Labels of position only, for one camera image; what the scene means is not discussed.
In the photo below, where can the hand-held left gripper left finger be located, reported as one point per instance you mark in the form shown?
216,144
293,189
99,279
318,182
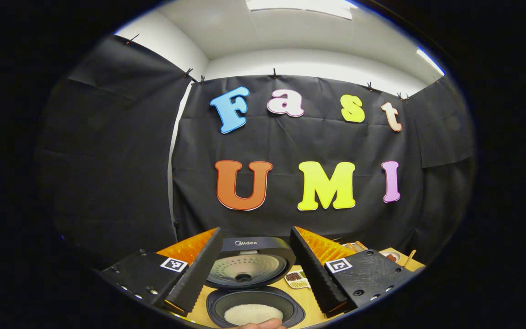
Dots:
197,274

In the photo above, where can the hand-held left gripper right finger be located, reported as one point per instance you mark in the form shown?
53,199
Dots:
315,278

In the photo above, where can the dark grey rice cooker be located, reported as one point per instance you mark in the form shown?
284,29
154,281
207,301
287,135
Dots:
249,269

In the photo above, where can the white rice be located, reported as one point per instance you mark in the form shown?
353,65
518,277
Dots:
253,314

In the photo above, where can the wooden spoon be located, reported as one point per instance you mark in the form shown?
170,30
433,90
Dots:
410,258

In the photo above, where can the white divided bean dish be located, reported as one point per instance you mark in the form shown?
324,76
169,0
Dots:
296,279

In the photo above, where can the toast bread slice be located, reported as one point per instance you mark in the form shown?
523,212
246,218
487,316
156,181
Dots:
361,246
350,247

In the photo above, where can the brown sausage piece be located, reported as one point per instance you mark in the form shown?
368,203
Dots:
391,257

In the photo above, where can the small white plate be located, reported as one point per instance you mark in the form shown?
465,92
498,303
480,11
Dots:
393,256

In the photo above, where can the black backdrop cloth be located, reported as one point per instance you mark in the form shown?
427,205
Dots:
117,160

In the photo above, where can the small ceiling light panel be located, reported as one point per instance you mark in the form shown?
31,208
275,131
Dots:
431,61

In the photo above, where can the wide ceiling light panel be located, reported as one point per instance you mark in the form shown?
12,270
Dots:
299,7

